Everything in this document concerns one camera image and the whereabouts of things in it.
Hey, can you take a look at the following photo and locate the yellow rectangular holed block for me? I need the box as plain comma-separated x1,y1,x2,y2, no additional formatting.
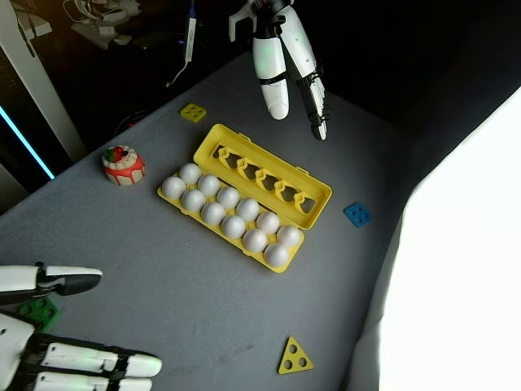
179,103,207,123

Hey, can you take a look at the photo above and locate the green pentagon holed block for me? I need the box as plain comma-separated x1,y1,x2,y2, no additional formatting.
18,297,61,333

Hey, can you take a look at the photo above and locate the white power strip with cable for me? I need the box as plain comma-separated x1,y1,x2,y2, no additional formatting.
165,0,199,89

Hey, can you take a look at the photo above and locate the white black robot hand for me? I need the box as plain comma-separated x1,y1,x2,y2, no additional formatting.
0,262,164,391
251,6,331,142

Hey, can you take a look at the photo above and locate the white vertical panel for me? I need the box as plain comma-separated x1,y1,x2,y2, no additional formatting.
0,0,89,164

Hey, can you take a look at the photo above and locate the yellow triangle holed block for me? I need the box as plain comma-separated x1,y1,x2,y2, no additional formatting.
278,336,315,375

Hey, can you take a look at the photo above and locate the blue square holed block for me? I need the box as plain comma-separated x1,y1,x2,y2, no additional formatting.
344,202,374,228

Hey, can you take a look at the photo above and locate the white toy egg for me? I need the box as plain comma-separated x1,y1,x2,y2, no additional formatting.
235,197,261,222
263,243,291,269
220,214,247,240
197,174,222,197
161,176,187,200
256,211,282,235
181,189,207,213
276,225,303,249
216,186,241,209
242,228,269,253
177,162,204,185
200,201,226,226

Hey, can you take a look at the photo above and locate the white device on stand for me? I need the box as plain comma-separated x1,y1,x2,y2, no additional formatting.
63,0,138,50

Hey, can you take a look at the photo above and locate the yellow plastic egg carton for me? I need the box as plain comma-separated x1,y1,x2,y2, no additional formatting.
156,123,333,275

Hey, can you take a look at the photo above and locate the cyan light strip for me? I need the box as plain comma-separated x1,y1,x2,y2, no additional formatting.
0,104,56,180

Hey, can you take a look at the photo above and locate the red white strawberry toy cake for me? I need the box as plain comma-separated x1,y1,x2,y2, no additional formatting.
101,145,147,187

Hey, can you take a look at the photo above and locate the grey table cloth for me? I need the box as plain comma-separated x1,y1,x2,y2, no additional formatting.
0,51,449,391

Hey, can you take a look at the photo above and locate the white backdrop cloth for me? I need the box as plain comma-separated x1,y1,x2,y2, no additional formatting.
345,81,521,391

